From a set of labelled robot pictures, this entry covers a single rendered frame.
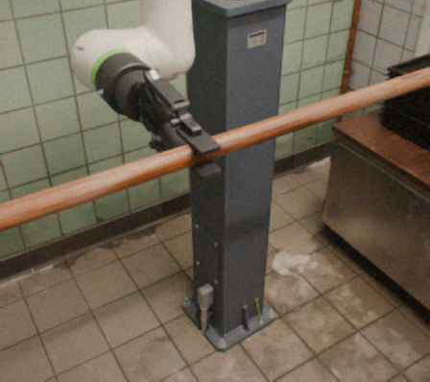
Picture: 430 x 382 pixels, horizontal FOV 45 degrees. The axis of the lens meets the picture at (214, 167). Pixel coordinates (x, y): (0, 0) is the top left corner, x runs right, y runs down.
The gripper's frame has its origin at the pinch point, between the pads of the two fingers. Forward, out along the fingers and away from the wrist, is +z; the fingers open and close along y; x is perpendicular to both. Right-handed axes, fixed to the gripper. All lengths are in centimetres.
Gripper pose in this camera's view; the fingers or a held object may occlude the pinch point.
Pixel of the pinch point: (198, 151)
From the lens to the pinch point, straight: 68.9
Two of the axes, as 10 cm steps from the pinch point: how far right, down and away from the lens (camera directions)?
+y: 0.0, 8.2, 5.8
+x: -8.5, 3.0, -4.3
